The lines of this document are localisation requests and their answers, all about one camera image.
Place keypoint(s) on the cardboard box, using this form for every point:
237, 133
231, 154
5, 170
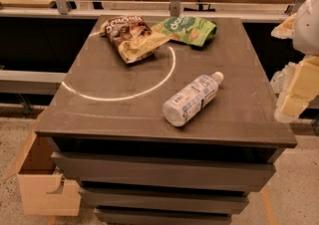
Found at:
43, 189

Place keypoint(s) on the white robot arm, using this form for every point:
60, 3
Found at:
305, 36

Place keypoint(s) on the clear plastic water bottle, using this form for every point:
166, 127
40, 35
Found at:
189, 101

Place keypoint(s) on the brown chip bag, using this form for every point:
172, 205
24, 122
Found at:
132, 38

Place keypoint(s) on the green chip bag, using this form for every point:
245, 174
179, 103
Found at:
194, 31

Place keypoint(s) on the grey drawer cabinet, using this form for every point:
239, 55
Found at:
108, 132

